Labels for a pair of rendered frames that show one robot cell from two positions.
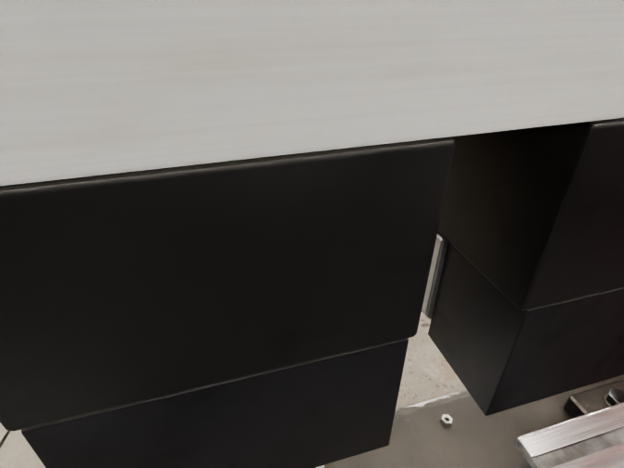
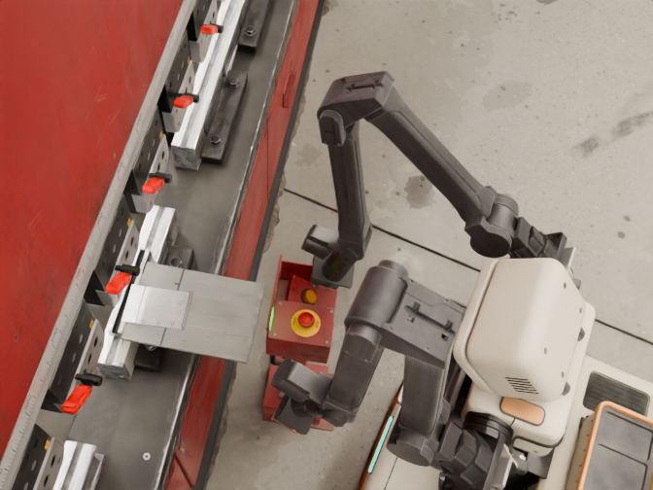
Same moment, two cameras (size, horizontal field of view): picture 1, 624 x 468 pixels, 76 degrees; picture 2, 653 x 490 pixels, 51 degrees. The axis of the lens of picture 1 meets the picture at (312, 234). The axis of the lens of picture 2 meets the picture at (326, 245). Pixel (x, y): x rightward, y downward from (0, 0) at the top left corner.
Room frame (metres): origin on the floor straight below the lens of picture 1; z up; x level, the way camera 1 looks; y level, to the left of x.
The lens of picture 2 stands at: (0.68, -0.34, 2.35)
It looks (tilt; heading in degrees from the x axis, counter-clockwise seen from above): 61 degrees down; 108
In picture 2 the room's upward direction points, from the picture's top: 9 degrees clockwise
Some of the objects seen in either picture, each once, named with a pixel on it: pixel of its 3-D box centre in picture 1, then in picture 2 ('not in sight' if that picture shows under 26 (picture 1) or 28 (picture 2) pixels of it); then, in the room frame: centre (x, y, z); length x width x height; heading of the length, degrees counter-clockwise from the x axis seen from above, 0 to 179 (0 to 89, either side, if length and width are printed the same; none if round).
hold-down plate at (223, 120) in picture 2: not in sight; (224, 116); (0.01, 0.66, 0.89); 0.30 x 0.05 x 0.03; 106
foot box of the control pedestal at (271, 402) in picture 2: not in sight; (302, 392); (0.46, 0.32, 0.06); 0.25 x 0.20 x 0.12; 18
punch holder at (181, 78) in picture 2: not in sight; (161, 81); (0.02, 0.42, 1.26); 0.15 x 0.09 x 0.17; 106
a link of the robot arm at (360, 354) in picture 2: not in sight; (359, 359); (0.64, 0.02, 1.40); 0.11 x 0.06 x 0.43; 92
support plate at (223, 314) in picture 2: not in sight; (195, 311); (0.27, 0.10, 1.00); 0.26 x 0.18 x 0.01; 16
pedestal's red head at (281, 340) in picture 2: not in sight; (303, 309); (0.43, 0.31, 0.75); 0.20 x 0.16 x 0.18; 108
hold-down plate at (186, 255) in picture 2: not in sight; (165, 306); (0.17, 0.12, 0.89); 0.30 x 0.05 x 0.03; 106
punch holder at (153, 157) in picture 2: not in sight; (132, 158); (0.08, 0.23, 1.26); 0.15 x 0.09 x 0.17; 106
